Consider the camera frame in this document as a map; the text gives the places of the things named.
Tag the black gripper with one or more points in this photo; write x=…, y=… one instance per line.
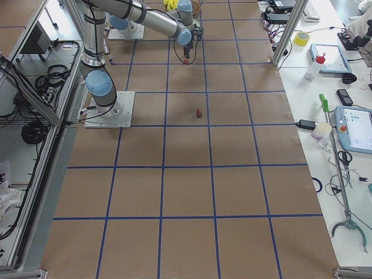
x=187, y=48

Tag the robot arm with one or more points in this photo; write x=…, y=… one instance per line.
x=125, y=17
x=122, y=24

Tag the wicker basket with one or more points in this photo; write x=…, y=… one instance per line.
x=196, y=7

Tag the yellow banana bunch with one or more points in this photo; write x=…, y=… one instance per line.
x=170, y=4

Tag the yellow tape roll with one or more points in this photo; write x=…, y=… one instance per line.
x=301, y=38

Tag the red capped squeeze bottle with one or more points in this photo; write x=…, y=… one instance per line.
x=315, y=67

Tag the black power adapter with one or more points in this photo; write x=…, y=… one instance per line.
x=306, y=124

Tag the teach pendant far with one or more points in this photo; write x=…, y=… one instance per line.
x=335, y=60

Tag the teach pendant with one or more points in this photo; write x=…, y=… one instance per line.
x=353, y=126
x=335, y=60

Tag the white paper cup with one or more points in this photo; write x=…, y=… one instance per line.
x=321, y=130

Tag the black small bowl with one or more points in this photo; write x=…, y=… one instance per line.
x=348, y=78

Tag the teach pendant near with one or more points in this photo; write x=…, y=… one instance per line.
x=353, y=126

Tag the black scissors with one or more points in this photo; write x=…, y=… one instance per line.
x=345, y=158

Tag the long reach grabber tool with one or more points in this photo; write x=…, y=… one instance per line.
x=348, y=223

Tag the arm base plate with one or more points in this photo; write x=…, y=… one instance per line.
x=136, y=33
x=120, y=115

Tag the aluminium frame post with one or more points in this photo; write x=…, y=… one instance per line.
x=289, y=29

